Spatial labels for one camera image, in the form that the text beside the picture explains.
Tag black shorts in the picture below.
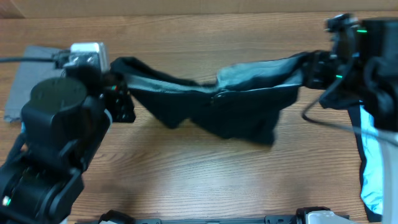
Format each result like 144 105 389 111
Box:
111 52 312 145

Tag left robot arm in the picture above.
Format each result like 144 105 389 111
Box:
1 74 135 223

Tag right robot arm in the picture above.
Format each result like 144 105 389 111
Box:
302 14 397 223

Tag black garment under shirt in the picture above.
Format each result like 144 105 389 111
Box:
320 93 382 222

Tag folded grey shorts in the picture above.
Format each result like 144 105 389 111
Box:
4 62 63 123

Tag light blue shirt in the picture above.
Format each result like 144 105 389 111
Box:
359 105 385 215

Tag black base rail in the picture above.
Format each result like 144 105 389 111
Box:
74 206 351 224

